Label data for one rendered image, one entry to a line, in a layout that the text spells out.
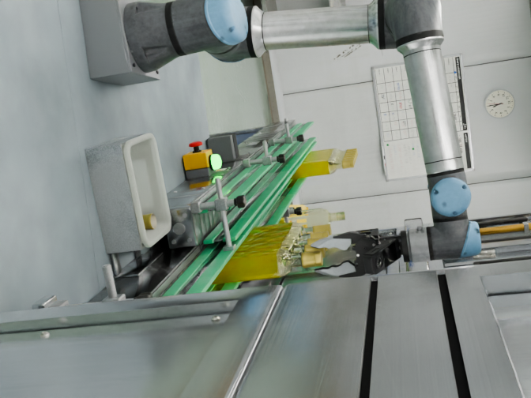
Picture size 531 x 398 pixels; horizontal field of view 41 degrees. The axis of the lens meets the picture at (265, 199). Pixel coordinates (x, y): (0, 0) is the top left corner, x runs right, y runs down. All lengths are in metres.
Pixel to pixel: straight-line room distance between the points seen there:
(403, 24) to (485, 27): 6.09
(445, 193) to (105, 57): 0.75
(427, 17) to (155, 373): 1.04
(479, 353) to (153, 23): 1.15
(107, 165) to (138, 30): 0.29
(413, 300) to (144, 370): 0.24
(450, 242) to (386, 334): 1.01
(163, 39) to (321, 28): 0.35
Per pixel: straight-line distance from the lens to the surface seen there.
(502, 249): 2.07
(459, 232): 1.58
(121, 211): 1.48
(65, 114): 1.43
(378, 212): 7.72
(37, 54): 1.38
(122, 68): 1.54
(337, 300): 0.67
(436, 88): 1.46
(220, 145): 2.29
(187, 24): 1.53
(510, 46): 7.59
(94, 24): 1.57
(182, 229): 1.64
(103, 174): 1.47
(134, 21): 1.55
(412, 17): 1.48
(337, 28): 1.62
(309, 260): 1.60
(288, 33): 1.63
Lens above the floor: 1.38
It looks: 12 degrees down
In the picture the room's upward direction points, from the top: 83 degrees clockwise
